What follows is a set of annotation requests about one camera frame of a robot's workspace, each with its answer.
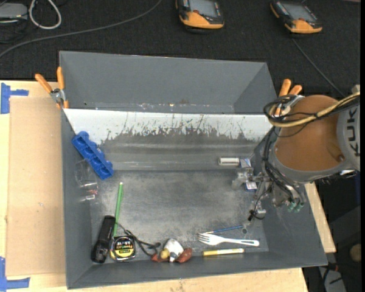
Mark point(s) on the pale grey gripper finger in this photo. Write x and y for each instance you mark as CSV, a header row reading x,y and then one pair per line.
x,y
244,172
241,183

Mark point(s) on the small white rectangular box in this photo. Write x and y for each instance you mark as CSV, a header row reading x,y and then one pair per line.
x,y
228,161

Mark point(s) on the thin blue stick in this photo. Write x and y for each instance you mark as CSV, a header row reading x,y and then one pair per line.
x,y
226,230

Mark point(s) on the white plastic fork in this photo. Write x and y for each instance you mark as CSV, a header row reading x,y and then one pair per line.
x,y
219,240

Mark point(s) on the grey metal bin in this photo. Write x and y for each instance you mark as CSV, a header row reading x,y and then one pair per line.
x,y
176,199

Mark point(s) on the yellow and white pen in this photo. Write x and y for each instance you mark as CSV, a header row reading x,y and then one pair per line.
x,y
222,252

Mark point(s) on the white and red-brown toy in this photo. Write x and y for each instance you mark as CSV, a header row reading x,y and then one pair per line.
x,y
173,249

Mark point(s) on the green pencil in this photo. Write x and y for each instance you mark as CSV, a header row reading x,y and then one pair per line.
x,y
118,205

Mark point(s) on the yellow and black tape measure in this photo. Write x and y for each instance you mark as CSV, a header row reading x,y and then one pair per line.
x,y
122,248

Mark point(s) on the blue plastic moulded tray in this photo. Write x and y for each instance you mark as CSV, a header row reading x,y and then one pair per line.
x,y
92,155

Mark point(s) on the brown cardboard board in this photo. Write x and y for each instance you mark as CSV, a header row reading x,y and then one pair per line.
x,y
33,178

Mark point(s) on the black cylinder on white bracket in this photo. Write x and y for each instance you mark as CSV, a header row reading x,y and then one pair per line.
x,y
255,213

